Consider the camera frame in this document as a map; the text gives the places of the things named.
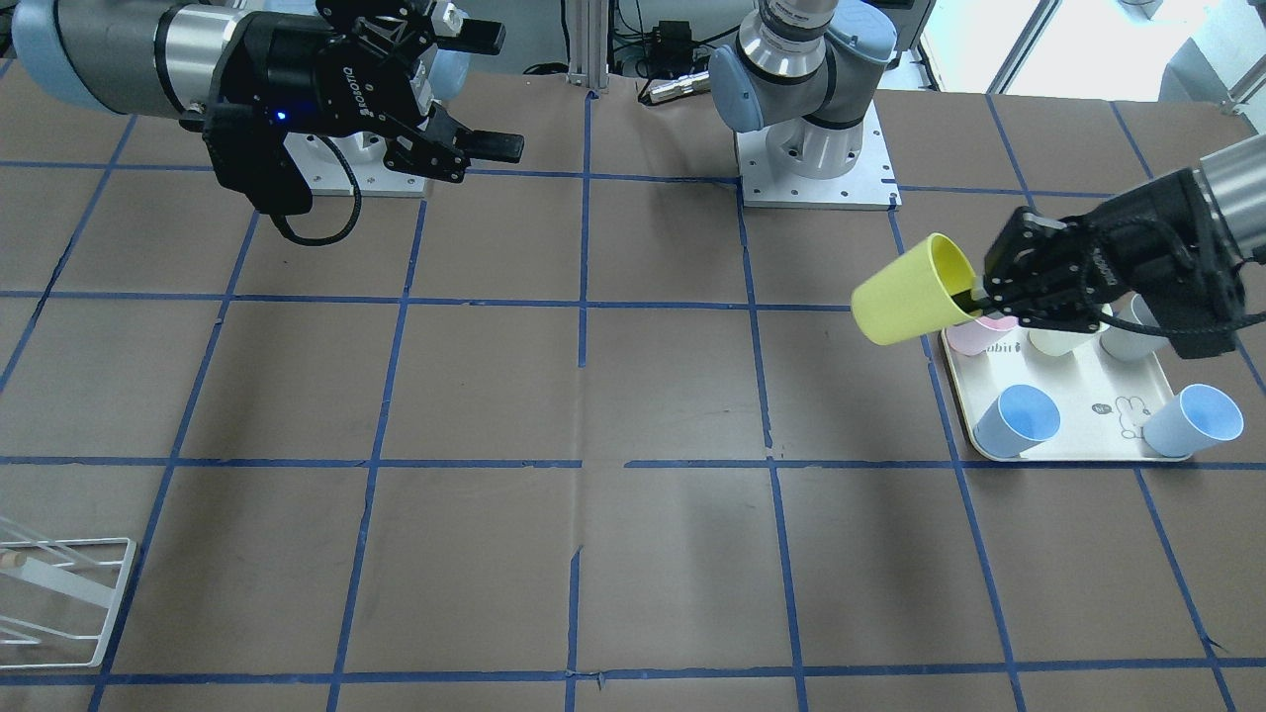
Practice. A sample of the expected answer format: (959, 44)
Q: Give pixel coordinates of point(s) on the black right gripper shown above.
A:
(315, 77)

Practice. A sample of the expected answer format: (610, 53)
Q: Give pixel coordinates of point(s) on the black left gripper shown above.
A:
(1128, 245)

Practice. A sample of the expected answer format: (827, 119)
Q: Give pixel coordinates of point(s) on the yellow plastic cup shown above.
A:
(928, 288)

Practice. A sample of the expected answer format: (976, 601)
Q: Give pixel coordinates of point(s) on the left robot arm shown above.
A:
(822, 60)

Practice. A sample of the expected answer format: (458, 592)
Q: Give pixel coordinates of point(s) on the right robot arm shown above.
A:
(149, 58)

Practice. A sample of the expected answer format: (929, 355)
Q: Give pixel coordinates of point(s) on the pink plastic cup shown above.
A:
(974, 337)

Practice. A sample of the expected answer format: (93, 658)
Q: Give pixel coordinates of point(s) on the pale green plastic cup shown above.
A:
(1059, 343)

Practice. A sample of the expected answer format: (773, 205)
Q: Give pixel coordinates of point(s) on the blue cup near tray corner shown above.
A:
(1022, 417)

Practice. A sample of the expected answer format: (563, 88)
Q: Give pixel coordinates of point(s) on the grey plastic cup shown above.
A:
(1129, 346)

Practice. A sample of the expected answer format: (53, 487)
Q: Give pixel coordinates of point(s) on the light blue outer cup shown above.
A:
(1199, 417)

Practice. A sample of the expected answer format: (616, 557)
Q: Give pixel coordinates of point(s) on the cream serving tray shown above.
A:
(1103, 402)

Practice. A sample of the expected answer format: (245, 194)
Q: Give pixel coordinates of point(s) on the black power adapter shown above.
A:
(671, 40)

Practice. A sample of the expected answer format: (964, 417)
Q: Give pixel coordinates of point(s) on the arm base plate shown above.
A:
(797, 165)
(365, 153)

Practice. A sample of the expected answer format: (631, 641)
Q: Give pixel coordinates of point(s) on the white wire cup rack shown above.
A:
(62, 598)

